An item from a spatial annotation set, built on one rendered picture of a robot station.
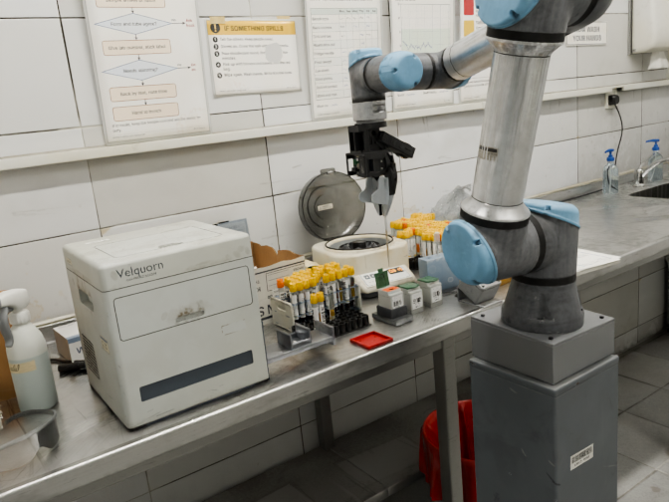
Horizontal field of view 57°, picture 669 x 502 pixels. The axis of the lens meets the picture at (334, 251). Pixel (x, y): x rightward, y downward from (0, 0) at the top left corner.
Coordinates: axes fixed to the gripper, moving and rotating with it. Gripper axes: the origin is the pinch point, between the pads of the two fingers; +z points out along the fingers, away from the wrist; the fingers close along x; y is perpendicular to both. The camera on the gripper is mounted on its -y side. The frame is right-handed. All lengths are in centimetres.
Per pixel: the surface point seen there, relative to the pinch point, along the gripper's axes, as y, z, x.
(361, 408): -30, 82, -56
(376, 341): 11.7, 26.6, 7.5
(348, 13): -38, -51, -53
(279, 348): 33.0, 22.9, 1.8
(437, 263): -20.1, 18.2, -4.0
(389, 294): 1.5, 19.8, 1.2
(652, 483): -101, 114, 13
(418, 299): -7.4, 23.4, 1.4
